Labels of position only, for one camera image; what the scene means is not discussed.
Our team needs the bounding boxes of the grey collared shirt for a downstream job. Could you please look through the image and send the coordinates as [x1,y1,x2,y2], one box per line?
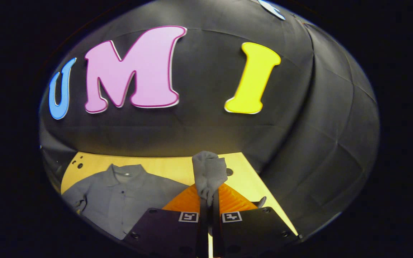
[62,151,267,240]

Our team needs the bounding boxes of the black backdrop cloth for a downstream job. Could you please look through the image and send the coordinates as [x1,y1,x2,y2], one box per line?
[38,0,381,239]

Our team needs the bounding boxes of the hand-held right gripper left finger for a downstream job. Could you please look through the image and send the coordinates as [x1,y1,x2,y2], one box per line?
[122,184,209,258]

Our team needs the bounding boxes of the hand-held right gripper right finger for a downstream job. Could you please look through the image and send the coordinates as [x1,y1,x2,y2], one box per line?
[212,183,302,258]

